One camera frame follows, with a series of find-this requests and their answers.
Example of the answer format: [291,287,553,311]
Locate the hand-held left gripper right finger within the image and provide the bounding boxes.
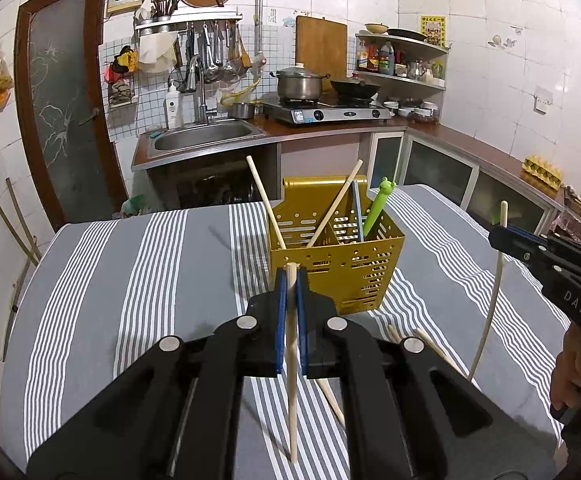
[295,267,559,480]

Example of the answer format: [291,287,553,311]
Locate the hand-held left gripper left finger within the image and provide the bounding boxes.
[25,265,288,480]

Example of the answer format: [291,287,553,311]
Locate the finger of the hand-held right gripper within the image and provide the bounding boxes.
[488,227,546,266]
[507,226,554,248]

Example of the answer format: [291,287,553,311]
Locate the yellow perforated utensil holder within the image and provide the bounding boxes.
[268,175,405,315]

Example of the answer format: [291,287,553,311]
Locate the grey spoon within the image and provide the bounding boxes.
[353,181,364,242]

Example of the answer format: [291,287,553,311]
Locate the green frog handle fork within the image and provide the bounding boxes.
[362,176,397,240]

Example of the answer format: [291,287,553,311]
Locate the hanging kitchen utensils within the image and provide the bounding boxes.
[175,20,251,93]

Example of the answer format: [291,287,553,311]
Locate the person's right hand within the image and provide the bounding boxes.
[551,325,581,411]

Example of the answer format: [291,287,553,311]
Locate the yellow egg carton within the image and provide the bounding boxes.
[522,155,564,183]

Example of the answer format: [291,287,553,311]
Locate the brown kitchen counter cabinet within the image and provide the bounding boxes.
[130,120,566,236]

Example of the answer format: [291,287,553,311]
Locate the grey white striped tablecloth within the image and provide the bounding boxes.
[0,184,571,480]

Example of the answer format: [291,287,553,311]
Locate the bowls on counter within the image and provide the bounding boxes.
[383,97,441,123]

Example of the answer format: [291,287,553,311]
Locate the green plastic bag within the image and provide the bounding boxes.
[120,195,151,218]

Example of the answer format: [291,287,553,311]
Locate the steel sink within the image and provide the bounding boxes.
[148,119,268,158]

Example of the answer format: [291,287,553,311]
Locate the steel gas stove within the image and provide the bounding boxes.
[263,99,394,126]

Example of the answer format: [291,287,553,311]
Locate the small steel saucepan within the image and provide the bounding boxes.
[228,101,261,119]

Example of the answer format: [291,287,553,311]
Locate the metal corner shelf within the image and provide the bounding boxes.
[355,32,449,92]

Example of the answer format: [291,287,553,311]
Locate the black wok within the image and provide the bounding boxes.
[329,77,384,101]

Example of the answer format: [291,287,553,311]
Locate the row of condiment bottles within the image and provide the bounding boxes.
[358,40,396,76]

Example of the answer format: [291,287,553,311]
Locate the black pan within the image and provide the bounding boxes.
[387,28,427,42]

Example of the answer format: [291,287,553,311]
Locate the steel pot with lid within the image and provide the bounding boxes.
[270,62,330,102]

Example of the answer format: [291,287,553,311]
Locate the white soap bottle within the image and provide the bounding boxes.
[164,82,184,129]

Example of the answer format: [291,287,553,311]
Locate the steel faucet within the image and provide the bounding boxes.
[185,55,218,123]

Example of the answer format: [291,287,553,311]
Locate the rectangular wooden cutting board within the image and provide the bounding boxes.
[295,15,349,93]

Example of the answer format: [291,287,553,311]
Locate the hanging white cloth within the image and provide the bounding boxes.
[138,32,181,73]

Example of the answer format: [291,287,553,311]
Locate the brown frosted glass door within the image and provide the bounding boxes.
[14,0,128,231]

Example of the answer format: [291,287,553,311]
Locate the yellow black gloves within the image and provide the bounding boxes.
[104,46,138,83]

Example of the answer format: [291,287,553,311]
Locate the white wall hooks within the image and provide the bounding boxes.
[488,35,526,51]

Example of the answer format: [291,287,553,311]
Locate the yellow wall poster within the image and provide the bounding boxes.
[419,15,447,48]

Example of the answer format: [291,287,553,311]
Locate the yellow hose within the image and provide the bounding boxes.
[220,77,261,108]

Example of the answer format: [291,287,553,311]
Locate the wire wall basket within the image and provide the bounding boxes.
[108,80,136,110]

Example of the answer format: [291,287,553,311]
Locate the wooden sticks against wall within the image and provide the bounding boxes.
[0,177,44,363]

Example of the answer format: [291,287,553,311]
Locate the metal wall utensil rack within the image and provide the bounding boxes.
[134,12,244,36]

